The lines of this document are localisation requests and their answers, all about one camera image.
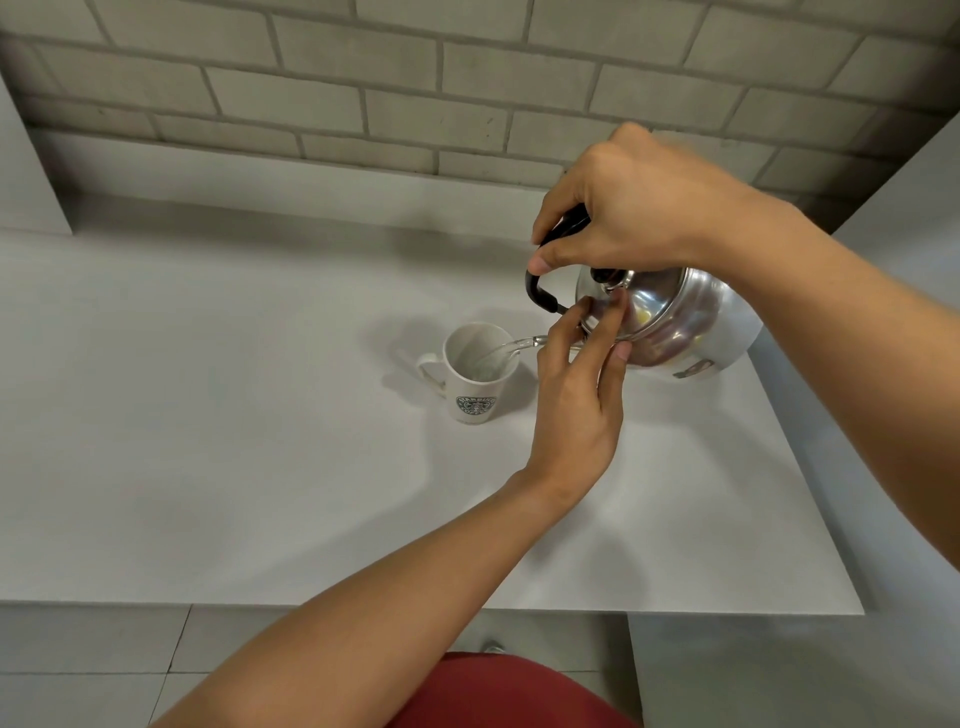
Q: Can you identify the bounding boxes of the person's right hand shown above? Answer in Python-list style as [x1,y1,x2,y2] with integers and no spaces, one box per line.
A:
[527,123,753,277]

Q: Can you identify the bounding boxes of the person's left hand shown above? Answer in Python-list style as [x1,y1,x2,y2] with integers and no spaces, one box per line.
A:
[523,288,636,508]

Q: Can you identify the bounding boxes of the steel kettle lid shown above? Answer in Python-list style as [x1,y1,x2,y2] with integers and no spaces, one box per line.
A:
[575,267,688,344]

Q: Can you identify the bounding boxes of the steel kettle with black handle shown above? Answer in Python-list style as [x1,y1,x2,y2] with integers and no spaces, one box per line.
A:
[524,204,765,381]

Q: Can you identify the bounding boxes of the person's left forearm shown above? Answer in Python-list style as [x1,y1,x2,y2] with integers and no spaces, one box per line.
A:
[150,466,580,728]

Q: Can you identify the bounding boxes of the person's right forearm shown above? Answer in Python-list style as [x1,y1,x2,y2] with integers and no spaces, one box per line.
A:
[711,186,960,573]

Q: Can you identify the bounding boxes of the clear water stream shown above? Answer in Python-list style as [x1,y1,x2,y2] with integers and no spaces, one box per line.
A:
[471,337,538,378]

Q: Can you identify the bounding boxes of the white mug with green emblem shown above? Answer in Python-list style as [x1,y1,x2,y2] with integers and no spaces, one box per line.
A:
[415,321,522,426]

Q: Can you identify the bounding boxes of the person's red shorts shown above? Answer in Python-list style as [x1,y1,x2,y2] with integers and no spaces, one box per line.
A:
[385,650,640,728]

